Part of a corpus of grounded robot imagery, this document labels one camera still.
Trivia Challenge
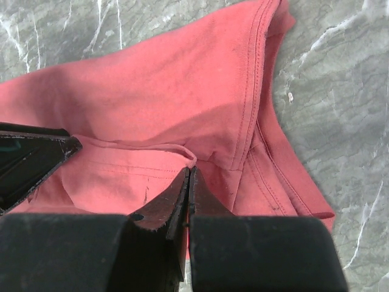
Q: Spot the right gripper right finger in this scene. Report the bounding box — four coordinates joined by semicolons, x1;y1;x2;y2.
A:
188;167;233;226

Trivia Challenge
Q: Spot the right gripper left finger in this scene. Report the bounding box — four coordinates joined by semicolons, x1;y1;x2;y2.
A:
129;167;190;282

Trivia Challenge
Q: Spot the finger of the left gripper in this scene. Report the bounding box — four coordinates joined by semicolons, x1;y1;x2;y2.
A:
1;122;83;213

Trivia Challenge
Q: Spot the red t shirt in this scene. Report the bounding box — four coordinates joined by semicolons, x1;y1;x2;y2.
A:
1;1;335;229

